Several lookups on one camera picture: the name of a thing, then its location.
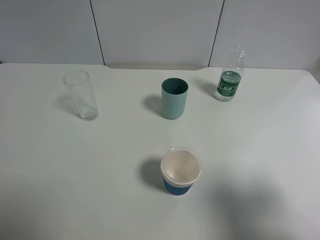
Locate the clear bottle with green label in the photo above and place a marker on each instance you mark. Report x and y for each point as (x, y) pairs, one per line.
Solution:
(231, 75)

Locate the teal plastic cup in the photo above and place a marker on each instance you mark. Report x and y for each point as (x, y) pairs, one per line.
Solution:
(173, 97)

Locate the white cup with blue sleeve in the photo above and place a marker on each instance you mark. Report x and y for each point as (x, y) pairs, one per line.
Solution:
(180, 168)

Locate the tall clear drinking glass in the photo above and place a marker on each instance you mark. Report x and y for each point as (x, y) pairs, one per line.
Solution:
(80, 89)

